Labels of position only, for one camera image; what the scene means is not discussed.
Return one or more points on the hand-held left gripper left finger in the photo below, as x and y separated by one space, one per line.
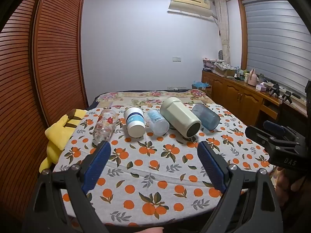
96 167

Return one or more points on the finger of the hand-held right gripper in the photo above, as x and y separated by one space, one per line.
273 126
257 134

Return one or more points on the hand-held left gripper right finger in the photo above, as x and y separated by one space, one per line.
211 168

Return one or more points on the clear glass cup floral print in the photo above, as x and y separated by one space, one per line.
104 126

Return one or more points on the translucent blue cup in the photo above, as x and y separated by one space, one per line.
209 119

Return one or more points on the white cup with blue band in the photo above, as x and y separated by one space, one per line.
134 126

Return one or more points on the large pale green cup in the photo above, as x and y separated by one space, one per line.
179 116

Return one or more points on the person's right hand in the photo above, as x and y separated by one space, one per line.
283 182

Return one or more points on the small black tripod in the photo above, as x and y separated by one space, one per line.
287 97
274 89

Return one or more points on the pink tissue box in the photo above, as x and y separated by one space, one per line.
261 87

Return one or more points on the wooden sideboard cabinet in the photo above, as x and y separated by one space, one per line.
238 94

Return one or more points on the orange fruit print bed sheet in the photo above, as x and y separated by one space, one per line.
145 174

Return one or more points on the yellow plush toy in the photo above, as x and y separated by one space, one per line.
55 136

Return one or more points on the pink thermos jug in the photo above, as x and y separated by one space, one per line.
253 77

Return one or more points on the brown cardboard box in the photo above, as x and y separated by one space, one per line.
203 91

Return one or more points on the clear bottle blue label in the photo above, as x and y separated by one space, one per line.
156 123

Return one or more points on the open cardboard box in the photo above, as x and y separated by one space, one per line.
224 70

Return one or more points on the blue plastic bag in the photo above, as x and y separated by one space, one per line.
201 84

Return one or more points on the grey window blind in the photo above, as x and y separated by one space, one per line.
274 43

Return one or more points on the wooden louvred wardrobe door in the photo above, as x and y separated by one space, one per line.
17 102
58 53

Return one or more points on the patterned white curtain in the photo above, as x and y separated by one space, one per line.
224 29

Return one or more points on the white wall socket strip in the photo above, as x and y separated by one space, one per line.
176 87

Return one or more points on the white wall switch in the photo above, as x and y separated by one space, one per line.
176 58

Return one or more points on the wall air conditioner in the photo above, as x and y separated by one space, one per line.
190 3

